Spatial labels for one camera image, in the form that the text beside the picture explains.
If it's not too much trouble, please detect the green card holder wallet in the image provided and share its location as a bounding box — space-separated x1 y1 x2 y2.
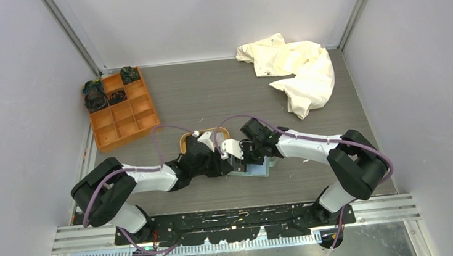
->
229 157 278 178

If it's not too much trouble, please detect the tan oval card tray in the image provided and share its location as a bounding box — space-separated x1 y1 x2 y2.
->
179 126 231 154

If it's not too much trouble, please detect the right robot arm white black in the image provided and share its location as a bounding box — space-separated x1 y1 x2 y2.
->
240 118 393 225

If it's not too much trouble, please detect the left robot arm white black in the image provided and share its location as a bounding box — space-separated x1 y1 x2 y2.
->
71 142 233 242

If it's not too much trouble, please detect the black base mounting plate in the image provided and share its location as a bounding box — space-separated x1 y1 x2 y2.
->
115 202 356 247

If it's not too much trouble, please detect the cream crumpled cloth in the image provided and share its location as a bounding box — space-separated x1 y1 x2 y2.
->
235 33 335 120

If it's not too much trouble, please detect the orange compartment organizer tray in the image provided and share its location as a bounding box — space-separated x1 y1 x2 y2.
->
84 67 160 153

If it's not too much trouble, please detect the dark bundle top compartment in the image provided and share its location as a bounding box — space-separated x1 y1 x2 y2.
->
119 66 141 85

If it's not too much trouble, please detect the dark bundle outside tray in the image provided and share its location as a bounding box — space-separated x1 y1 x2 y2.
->
81 79 105 95

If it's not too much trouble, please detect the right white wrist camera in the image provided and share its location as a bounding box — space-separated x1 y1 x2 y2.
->
220 139 244 160

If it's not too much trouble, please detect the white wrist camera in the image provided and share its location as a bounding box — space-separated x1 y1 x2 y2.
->
220 139 244 160
191 130 215 151

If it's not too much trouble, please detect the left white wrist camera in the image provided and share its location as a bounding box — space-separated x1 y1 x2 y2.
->
191 130 215 151

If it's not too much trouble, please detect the black cable bundle middle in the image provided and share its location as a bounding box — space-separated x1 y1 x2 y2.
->
108 89 128 105

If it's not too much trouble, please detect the black cable bundle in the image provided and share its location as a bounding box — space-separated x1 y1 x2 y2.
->
108 89 128 105
84 89 109 112

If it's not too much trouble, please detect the black cable bundle left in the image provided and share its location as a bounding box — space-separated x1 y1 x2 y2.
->
84 89 109 112

